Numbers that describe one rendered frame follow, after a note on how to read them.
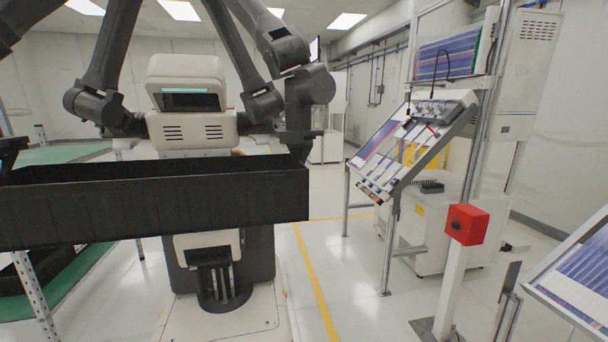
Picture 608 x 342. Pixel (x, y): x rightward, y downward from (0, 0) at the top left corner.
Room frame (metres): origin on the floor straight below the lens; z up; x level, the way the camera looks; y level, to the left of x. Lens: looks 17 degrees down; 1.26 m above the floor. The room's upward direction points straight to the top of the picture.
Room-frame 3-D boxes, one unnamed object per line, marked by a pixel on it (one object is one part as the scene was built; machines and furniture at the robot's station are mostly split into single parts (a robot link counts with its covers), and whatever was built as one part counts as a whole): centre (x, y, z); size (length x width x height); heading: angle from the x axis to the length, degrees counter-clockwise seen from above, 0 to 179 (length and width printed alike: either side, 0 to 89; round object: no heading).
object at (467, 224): (1.01, -0.76, 0.39); 0.24 x 0.24 x 0.78; 11
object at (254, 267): (1.13, 0.43, 0.59); 0.55 x 0.34 x 0.83; 102
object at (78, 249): (1.21, 1.43, 0.41); 0.57 x 0.17 x 0.11; 11
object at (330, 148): (5.00, -0.41, 0.95); 1.36 x 0.82 x 1.90; 101
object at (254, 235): (0.89, 0.31, 0.68); 0.28 x 0.27 x 0.25; 102
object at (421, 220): (1.77, -0.90, 0.66); 1.01 x 0.73 x 1.31; 101
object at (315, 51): (4.97, -0.27, 2.10); 0.58 x 0.14 x 0.41; 11
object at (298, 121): (0.54, 0.01, 1.21); 0.10 x 0.07 x 0.07; 102
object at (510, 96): (1.82, -1.09, 0.95); 1.35 x 0.82 x 1.90; 101
